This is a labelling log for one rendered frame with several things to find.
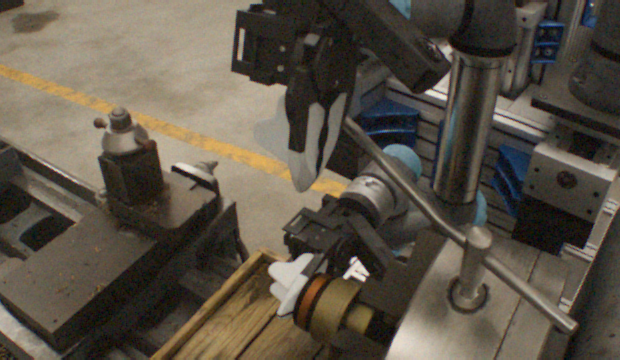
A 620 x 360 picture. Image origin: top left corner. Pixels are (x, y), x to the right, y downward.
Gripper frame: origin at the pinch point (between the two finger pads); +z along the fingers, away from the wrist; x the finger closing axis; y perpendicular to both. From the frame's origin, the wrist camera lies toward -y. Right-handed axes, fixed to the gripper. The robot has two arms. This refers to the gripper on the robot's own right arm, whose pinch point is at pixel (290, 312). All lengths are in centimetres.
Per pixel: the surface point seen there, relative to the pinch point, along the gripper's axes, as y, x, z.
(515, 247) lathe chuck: -21.6, 14.1, -10.0
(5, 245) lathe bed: 68, -22, 6
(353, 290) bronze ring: -6.3, 4.1, -3.9
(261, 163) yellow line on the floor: 114, -107, -135
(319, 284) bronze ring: -2.2, 3.5, -3.1
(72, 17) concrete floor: 369, -106, -210
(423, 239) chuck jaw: -11.9, 11.1, -8.9
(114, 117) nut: 39.7, 9.5, -9.4
